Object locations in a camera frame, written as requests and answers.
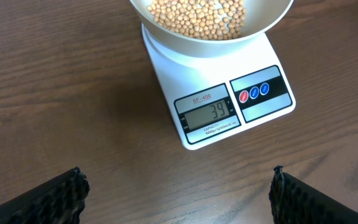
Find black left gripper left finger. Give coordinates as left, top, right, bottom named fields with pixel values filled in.
left=0, top=167, right=90, bottom=224

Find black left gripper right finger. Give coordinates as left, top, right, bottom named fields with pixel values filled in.
left=268, top=166, right=358, bottom=224

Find white ceramic bowl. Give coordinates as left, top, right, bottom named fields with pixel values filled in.
left=130, top=0, right=293, bottom=57

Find white digital kitchen scale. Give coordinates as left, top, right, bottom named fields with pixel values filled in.
left=142, top=27, right=296, bottom=150

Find soybeans in bowl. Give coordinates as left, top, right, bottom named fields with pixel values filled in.
left=147, top=0, right=246, bottom=40

